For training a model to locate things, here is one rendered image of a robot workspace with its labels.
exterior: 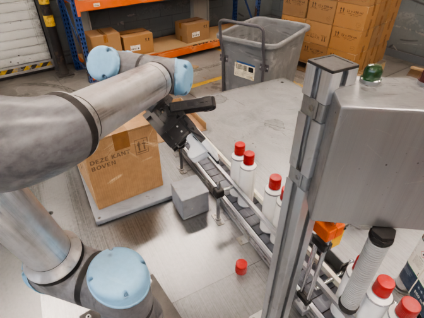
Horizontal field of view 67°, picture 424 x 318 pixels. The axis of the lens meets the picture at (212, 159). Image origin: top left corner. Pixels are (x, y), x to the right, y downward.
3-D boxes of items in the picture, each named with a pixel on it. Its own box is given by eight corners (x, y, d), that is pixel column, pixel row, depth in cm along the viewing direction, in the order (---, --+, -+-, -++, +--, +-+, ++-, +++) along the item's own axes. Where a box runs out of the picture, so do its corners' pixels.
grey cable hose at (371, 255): (361, 310, 58) (402, 234, 46) (347, 319, 57) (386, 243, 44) (346, 294, 61) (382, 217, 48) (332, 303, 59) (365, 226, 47)
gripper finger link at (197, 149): (202, 173, 75) (180, 147, 79) (222, 156, 75) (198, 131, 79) (199, 170, 72) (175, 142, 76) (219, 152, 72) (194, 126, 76)
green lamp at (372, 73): (383, 86, 40) (389, 68, 39) (361, 85, 40) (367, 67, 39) (377, 77, 42) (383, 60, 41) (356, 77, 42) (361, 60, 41)
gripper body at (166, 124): (176, 154, 83) (146, 120, 85) (201, 132, 84) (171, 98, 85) (171, 149, 76) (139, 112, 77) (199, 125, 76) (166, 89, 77)
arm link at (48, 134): (5, 132, 27) (196, 47, 69) (-91, 111, 30) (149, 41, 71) (33, 236, 33) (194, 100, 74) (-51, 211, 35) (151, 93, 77)
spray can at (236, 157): (247, 195, 110) (252, 146, 98) (234, 200, 108) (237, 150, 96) (239, 185, 114) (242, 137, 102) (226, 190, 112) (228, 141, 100)
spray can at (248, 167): (255, 205, 107) (261, 155, 94) (242, 210, 105) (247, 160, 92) (247, 195, 110) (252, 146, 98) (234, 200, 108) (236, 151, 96)
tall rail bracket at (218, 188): (235, 216, 109) (237, 179, 99) (216, 223, 107) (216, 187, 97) (229, 210, 112) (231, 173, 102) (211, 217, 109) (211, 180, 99)
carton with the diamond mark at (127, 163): (163, 185, 119) (156, 122, 103) (98, 210, 109) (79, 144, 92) (133, 146, 139) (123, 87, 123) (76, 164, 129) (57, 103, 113)
